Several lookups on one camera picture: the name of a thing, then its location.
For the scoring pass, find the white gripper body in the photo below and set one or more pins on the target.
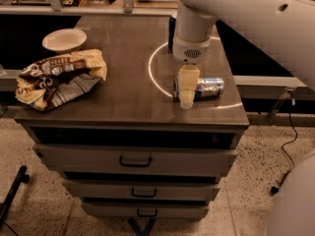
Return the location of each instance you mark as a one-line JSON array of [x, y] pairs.
[[191, 52]]

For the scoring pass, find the drawer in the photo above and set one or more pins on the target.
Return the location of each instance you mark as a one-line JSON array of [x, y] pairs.
[[137, 160], [145, 210], [141, 190]]

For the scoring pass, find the black stand leg left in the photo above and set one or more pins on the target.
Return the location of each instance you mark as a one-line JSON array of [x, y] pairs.
[[21, 177]]

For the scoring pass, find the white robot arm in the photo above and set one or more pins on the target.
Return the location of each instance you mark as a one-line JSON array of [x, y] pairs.
[[285, 31]]

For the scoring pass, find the red bull can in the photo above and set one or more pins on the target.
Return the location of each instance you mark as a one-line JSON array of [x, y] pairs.
[[206, 87]]

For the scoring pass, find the brown yellow chip bag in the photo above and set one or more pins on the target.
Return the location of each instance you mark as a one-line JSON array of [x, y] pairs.
[[54, 81]]

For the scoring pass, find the top drawer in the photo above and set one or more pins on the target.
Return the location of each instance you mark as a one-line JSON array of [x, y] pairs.
[[137, 160]]

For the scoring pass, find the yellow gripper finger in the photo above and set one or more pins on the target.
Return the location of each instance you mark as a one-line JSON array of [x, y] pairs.
[[188, 77]]

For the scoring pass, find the blue pepsi can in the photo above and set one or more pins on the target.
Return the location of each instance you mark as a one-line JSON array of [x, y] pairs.
[[171, 31]]

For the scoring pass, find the bottom drawer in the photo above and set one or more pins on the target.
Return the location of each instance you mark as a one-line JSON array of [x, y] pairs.
[[145, 210]]

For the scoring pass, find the middle drawer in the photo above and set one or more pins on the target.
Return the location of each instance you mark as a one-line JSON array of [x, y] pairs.
[[141, 190]]

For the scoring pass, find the white bowl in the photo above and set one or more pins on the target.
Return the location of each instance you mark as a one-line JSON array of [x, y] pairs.
[[64, 40]]

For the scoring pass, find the grey drawer cabinet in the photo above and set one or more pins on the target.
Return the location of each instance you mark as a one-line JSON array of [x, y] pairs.
[[134, 107]]

